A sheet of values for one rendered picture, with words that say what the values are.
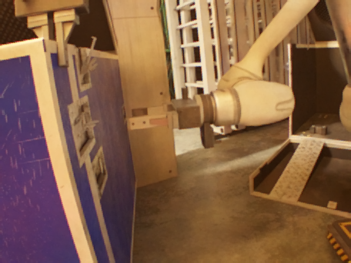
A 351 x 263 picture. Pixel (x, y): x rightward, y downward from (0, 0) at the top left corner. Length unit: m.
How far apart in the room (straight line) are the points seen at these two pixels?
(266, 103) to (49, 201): 0.50
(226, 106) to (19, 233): 0.51
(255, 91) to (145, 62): 1.33
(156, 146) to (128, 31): 0.85
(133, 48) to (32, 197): 1.48
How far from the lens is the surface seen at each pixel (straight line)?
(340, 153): 2.35
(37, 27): 0.54
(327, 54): 3.24
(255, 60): 0.78
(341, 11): 0.92
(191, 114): 0.56
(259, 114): 0.63
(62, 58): 0.51
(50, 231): 0.55
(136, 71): 1.86
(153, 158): 2.00
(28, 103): 0.47
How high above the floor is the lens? 0.90
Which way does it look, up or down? 15 degrees down
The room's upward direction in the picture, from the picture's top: 6 degrees counter-clockwise
